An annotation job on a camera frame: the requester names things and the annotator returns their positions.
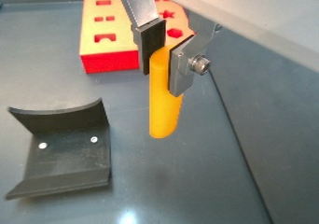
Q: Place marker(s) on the red shape board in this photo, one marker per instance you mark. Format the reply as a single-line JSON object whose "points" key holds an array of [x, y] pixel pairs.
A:
{"points": [[107, 46]]}

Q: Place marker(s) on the yellow oval peg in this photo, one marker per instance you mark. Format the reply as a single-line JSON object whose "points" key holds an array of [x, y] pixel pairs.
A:
{"points": [[164, 105]]}

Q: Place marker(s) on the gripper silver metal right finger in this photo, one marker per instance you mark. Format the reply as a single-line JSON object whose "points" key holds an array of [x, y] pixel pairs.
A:
{"points": [[187, 59]]}

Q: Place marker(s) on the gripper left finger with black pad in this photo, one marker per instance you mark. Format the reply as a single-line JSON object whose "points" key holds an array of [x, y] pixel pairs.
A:
{"points": [[148, 29]]}

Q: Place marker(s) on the black curved holder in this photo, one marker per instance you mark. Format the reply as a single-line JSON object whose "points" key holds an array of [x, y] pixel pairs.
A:
{"points": [[70, 150]]}

